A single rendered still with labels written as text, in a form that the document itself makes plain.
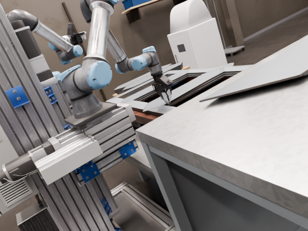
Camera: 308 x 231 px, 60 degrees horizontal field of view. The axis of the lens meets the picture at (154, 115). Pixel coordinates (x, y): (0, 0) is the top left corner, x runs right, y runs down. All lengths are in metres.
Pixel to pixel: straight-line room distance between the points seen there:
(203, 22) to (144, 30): 1.57
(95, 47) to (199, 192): 0.76
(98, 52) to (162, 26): 5.35
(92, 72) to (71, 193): 0.72
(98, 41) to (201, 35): 4.00
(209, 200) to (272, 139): 0.56
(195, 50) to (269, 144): 4.53
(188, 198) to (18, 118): 0.91
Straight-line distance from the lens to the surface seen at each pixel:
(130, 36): 6.11
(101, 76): 1.20
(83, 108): 1.31
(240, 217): 1.22
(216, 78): 1.94
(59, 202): 1.59
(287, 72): 0.84
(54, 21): 5.65
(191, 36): 5.00
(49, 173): 1.19
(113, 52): 1.55
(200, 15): 5.28
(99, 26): 1.31
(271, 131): 0.58
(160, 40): 6.47
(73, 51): 1.96
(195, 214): 1.05
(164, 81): 1.56
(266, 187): 0.46
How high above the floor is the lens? 1.32
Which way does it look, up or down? 18 degrees down
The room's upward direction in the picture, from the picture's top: 21 degrees counter-clockwise
